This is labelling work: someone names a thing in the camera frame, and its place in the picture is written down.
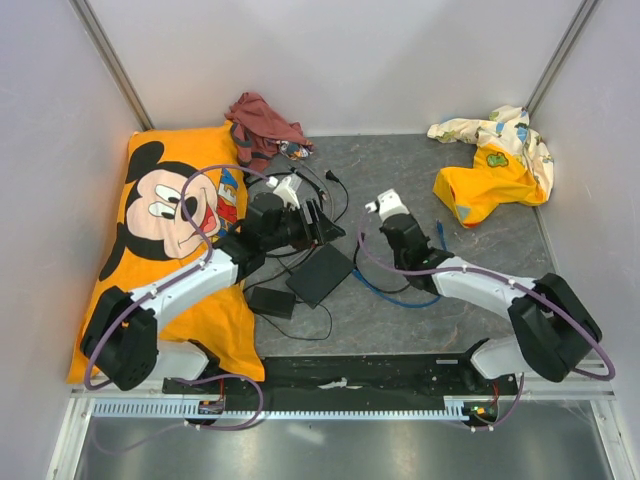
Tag black network switch box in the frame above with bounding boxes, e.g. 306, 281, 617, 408
285, 245, 354, 308

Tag black power adapter brick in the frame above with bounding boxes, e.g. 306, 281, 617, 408
248, 287, 296, 320

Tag orange Mickey Mouse pillow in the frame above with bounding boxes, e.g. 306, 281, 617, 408
82, 122, 265, 382

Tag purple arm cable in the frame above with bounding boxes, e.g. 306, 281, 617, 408
82, 163, 281, 391
357, 211, 616, 382

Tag blue ethernet cable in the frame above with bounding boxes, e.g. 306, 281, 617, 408
351, 218, 449, 309

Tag black power cord with plug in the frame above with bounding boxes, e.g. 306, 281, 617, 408
242, 169, 412, 342

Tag right aluminium corner post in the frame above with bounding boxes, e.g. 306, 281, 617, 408
525, 0, 601, 118

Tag yellow patterned children's garment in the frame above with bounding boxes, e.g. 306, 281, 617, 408
427, 105, 554, 228

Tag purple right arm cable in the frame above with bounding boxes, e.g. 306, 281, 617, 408
357, 211, 616, 382

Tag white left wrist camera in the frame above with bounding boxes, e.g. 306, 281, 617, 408
267, 174, 302, 209

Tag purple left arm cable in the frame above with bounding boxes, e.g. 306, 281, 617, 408
82, 163, 281, 391

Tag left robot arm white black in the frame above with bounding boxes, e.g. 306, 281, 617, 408
80, 193, 346, 393

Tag aluminium corner post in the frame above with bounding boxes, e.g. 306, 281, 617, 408
525, 0, 601, 118
69, 0, 155, 131

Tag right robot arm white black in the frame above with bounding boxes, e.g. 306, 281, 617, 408
380, 213, 603, 394

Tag left aluminium corner post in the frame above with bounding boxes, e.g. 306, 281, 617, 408
69, 0, 155, 131

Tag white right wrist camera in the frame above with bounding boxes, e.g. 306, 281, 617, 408
365, 189, 410, 222

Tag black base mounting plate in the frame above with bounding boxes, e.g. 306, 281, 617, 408
161, 352, 521, 414

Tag black looped cable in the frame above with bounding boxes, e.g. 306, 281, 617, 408
242, 169, 331, 211

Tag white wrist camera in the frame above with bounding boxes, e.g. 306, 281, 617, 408
365, 189, 410, 222
267, 174, 302, 209

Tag maroon crumpled garment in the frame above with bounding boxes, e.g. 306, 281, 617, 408
225, 92, 314, 172

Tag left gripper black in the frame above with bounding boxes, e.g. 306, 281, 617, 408
263, 198, 345, 252

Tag slotted aluminium cable duct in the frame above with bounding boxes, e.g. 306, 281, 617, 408
92, 397, 471, 422

